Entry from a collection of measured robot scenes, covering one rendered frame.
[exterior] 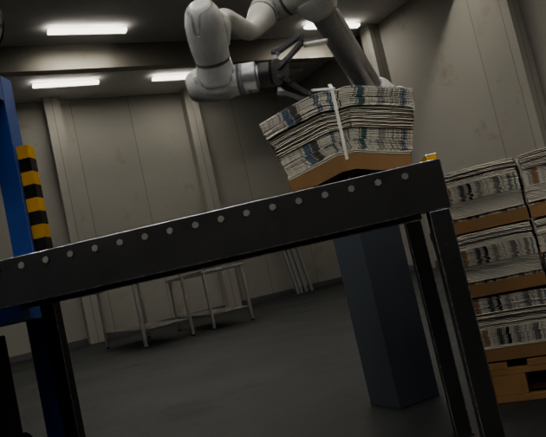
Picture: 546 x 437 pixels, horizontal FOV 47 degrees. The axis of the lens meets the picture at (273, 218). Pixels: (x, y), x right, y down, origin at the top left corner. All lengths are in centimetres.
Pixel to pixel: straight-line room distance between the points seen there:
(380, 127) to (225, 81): 46
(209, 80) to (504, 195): 111
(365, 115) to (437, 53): 1024
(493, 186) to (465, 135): 917
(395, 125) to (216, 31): 55
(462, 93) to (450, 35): 103
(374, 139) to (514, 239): 81
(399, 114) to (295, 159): 30
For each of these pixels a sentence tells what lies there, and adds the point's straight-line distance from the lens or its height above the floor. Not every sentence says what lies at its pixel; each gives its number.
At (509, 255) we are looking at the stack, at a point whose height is 50.
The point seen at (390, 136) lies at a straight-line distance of 170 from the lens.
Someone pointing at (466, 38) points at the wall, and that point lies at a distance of 1144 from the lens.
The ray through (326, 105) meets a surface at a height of 102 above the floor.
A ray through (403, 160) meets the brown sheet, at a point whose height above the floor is 83.
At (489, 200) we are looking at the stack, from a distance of 234.
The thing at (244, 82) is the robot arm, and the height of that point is 116.
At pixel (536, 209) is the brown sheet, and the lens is 233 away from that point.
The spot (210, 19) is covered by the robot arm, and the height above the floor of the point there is 132.
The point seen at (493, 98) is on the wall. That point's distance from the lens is 1104.
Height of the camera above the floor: 63
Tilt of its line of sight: 5 degrees up
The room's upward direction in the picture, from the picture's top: 13 degrees counter-clockwise
